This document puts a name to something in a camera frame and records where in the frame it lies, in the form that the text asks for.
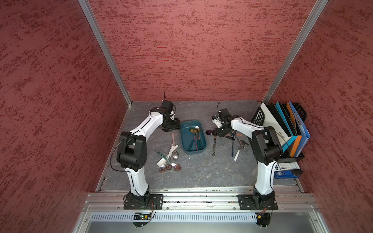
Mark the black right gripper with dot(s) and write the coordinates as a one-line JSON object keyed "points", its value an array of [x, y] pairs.
{"points": [[219, 133]]}

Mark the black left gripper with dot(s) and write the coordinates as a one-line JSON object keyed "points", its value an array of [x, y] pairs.
{"points": [[176, 125]]}

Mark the rainbow iridescent spoon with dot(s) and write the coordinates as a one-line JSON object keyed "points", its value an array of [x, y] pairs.
{"points": [[194, 141]]}

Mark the silver spoon patterned handle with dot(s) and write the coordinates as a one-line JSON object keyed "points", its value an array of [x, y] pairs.
{"points": [[214, 145]]}

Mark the gold spoon green handle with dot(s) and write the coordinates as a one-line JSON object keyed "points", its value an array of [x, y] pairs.
{"points": [[199, 142], [197, 127]]}

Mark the gold spoon white handle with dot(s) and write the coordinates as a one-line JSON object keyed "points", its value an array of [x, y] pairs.
{"points": [[238, 152]]}

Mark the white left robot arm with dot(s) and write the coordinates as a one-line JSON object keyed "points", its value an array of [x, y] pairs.
{"points": [[132, 148]]}

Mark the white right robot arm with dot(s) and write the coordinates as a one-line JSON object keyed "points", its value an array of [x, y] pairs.
{"points": [[265, 173]]}

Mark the teal plastic storage box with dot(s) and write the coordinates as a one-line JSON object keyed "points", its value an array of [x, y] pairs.
{"points": [[187, 136]]}

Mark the blue box under rack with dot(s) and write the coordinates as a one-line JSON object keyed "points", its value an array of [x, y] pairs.
{"points": [[288, 174]]}

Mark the black mesh file rack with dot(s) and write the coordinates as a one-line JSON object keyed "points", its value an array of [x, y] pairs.
{"points": [[268, 149]]}

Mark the white folder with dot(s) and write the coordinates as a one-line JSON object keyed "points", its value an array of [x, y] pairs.
{"points": [[272, 118]]}

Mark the teal folder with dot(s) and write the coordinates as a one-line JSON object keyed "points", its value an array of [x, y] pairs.
{"points": [[284, 114]]}

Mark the orange folder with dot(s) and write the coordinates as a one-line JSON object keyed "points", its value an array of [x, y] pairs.
{"points": [[297, 135]]}

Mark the blue binder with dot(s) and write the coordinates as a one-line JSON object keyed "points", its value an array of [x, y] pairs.
{"points": [[304, 131]]}

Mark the pink riveted spoon handle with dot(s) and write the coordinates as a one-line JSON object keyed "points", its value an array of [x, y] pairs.
{"points": [[173, 139]]}

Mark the green patterned spoon handle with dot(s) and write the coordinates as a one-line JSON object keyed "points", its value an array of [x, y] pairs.
{"points": [[162, 155]]}

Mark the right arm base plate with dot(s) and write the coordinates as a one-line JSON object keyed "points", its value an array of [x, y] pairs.
{"points": [[257, 202]]}

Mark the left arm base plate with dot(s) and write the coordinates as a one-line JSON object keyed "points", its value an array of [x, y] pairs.
{"points": [[148, 201]]}

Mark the left aluminium corner post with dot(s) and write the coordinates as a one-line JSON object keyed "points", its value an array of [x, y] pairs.
{"points": [[92, 21]]}

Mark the aluminium corner post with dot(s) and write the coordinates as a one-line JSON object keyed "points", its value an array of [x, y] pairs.
{"points": [[92, 21], [302, 36]]}

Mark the right aluminium corner post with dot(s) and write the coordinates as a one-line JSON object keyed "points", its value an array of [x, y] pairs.
{"points": [[302, 36]]}

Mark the aluminium front rail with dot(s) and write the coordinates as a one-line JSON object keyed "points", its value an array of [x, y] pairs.
{"points": [[223, 201]]}

